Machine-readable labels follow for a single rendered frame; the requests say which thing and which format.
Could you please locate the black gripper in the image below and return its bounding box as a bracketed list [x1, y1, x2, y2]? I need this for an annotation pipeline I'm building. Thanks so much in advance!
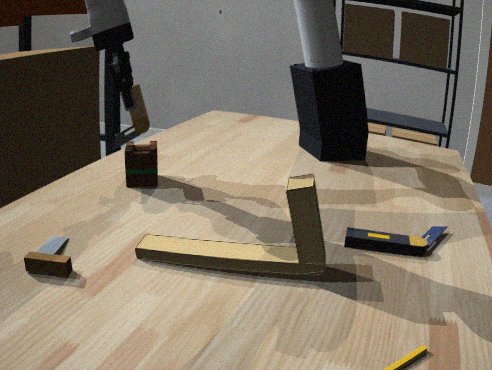
[92, 23, 137, 111]

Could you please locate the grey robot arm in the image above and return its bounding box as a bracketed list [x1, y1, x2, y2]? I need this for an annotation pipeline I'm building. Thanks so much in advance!
[70, 0, 343, 68]

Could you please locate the brown wooden block with green stripe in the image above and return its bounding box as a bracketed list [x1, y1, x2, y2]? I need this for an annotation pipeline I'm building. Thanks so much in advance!
[125, 141, 158, 187]

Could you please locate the yellow pencil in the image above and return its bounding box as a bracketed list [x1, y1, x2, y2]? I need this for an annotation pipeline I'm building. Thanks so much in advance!
[384, 345, 428, 370]

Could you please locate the black sliding bevel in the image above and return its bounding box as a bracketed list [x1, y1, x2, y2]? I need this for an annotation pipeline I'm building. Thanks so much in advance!
[344, 226, 448, 257]

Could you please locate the try square with wooden stock and grey blade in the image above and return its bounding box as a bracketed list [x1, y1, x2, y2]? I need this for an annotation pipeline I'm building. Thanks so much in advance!
[24, 236, 73, 277]

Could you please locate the l-shaped wooden frame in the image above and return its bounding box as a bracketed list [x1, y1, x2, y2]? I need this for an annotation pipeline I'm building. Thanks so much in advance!
[135, 174, 326, 276]

